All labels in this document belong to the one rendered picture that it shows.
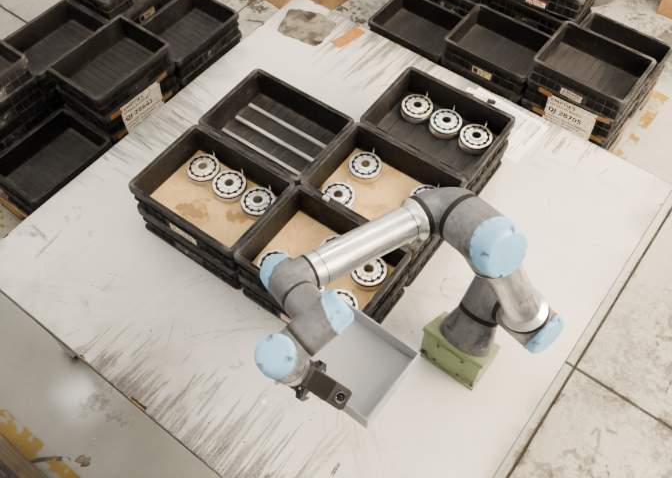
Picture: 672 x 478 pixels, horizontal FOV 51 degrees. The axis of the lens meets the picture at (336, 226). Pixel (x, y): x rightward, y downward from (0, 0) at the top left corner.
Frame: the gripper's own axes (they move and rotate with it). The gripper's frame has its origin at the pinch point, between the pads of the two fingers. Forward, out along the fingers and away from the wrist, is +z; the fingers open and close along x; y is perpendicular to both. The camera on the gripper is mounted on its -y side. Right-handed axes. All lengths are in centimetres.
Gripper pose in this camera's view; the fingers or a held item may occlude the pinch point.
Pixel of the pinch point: (318, 386)
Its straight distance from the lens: 160.3
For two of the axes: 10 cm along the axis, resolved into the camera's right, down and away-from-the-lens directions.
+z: 1.6, 3.4, 9.3
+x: -5.4, 8.2, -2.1
